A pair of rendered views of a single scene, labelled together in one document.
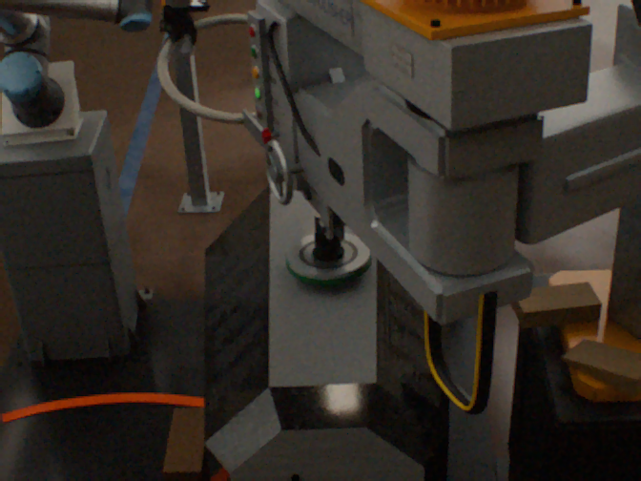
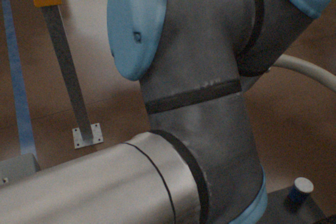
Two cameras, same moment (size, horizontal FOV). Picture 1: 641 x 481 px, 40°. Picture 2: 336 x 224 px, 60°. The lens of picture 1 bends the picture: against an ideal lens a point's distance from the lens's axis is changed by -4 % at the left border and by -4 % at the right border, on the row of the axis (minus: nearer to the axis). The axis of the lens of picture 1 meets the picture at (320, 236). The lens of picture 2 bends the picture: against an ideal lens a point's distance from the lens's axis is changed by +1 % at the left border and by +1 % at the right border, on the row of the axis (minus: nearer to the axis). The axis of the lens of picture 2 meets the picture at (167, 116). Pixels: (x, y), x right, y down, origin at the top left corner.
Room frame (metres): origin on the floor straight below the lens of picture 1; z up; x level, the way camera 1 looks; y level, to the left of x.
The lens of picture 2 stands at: (2.43, 0.59, 1.60)
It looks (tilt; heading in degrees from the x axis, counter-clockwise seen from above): 44 degrees down; 337
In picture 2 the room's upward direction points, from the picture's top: straight up
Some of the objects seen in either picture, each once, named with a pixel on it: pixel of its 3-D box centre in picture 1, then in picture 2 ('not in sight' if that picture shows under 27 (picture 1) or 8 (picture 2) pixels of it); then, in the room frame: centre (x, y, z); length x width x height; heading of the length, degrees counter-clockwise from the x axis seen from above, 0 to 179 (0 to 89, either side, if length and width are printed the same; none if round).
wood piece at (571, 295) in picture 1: (556, 304); not in sight; (1.81, -0.57, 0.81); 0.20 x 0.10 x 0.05; 94
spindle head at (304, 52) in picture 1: (333, 103); not in sight; (1.95, -0.05, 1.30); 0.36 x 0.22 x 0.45; 21
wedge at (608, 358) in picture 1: (609, 359); not in sight; (1.58, -0.63, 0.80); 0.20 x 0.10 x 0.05; 41
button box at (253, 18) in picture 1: (262, 72); not in sight; (2.05, 0.11, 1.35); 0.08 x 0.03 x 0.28; 21
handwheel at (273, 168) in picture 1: (293, 169); not in sight; (1.87, 0.05, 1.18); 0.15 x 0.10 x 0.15; 21
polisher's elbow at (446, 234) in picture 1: (462, 201); not in sight; (1.41, -0.25, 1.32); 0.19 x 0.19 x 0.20
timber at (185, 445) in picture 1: (190, 451); not in sight; (2.15, 0.46, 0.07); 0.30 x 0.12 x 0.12; 178
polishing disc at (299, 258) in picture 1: (328, 255); not in sight; (2.03, -0.02, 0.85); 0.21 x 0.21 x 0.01
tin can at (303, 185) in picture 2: not in sight; (300, 190); (2.97, -0.50, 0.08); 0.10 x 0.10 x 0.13
